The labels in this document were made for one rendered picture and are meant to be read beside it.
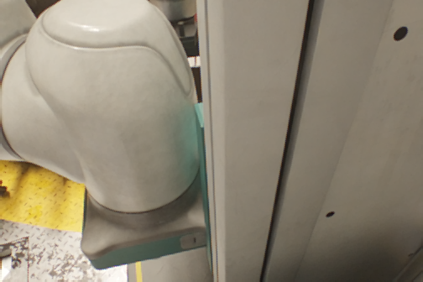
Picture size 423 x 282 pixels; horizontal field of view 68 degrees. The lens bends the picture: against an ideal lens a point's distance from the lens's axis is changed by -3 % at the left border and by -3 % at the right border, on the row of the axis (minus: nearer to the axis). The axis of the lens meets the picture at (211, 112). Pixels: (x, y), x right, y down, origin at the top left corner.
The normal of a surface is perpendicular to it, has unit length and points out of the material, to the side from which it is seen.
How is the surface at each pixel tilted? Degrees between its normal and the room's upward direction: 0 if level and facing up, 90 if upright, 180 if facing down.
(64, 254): 0
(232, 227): 90
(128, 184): 93
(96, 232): 14
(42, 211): 0
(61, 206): 0
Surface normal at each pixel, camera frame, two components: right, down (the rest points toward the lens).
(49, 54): -0.40, 0.07
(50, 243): -0.03, -0.75
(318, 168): 0.23, 0.64
